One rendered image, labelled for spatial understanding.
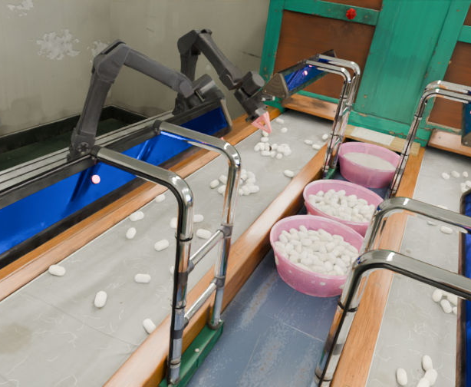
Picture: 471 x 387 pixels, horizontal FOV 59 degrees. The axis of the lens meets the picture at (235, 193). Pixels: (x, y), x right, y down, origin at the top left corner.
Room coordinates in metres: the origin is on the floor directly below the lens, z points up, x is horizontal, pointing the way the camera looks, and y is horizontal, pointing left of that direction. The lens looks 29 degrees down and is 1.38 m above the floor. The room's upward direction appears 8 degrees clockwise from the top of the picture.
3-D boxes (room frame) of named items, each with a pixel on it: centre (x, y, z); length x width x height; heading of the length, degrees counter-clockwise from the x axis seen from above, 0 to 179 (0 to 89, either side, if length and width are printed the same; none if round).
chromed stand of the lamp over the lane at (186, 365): (0.59, 0.11, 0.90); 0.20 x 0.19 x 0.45; 157
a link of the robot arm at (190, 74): (1.77, 0.27, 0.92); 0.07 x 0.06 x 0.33; 144
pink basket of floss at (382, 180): (1.57, -0.51, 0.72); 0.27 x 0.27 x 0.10
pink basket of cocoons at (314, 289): (0.90, -0.24, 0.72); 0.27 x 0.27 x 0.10
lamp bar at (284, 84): (1.52, -0.19, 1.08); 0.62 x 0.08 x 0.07; 157
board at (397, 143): (1.77, -0.60, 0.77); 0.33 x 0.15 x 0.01; 67
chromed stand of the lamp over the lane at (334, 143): (1.48, -0.26, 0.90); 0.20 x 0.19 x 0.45; 157
